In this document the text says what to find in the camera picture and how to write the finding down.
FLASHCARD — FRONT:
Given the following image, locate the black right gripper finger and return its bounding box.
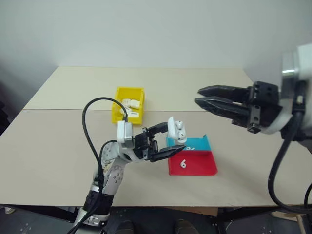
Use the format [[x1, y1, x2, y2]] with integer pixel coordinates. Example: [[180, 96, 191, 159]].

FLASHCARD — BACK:
[[197, 84, 251, 103], [194, 96, 250, 125]]

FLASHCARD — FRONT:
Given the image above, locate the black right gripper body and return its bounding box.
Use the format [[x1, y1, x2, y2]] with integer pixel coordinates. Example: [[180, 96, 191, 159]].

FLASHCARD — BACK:
[[246, 81, 283, 134]]

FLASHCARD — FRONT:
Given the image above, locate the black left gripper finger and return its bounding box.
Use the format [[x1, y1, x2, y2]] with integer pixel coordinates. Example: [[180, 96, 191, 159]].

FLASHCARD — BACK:
[[149, 145, 187, 163], [148, 122, 170, 137]]

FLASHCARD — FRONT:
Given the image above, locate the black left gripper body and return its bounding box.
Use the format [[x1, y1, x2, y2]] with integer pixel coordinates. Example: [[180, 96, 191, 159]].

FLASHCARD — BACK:
[[133, 126, 161, 162]]

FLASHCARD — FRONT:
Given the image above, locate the white earbuds case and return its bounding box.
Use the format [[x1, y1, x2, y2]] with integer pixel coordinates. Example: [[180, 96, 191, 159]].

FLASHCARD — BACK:
[[166, 116, 188, 145]]

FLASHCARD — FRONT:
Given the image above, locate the cyan tray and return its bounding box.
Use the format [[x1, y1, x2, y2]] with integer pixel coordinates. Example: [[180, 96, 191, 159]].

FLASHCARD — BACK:
[[165, 133, 213, 152]]

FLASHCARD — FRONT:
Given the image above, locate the red tray with number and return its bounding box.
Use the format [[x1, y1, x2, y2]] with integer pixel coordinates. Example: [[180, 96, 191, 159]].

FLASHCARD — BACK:
[[167, 150, 218, 176]]

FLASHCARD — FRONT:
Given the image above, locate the yellow plastic bin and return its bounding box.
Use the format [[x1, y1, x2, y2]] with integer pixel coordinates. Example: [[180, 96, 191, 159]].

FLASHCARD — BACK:
[[111, 86, 146, 125]]

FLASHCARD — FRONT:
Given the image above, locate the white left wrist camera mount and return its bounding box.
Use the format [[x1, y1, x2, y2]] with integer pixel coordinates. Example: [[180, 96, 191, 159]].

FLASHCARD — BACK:
[[117, 120, 147, 163]]

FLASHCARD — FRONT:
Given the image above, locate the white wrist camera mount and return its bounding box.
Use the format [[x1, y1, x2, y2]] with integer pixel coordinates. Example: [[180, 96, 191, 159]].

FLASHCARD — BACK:
[[264, 43, 312, 135], [117, 120, 147, 163]]

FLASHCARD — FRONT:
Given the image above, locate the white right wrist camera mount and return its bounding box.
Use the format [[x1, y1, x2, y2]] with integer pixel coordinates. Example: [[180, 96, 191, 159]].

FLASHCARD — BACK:
[[264, 43, 312, 135]]

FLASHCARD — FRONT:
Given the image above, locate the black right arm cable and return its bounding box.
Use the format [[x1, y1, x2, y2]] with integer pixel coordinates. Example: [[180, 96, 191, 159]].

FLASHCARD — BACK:
[[268, 79, 312, 213]]

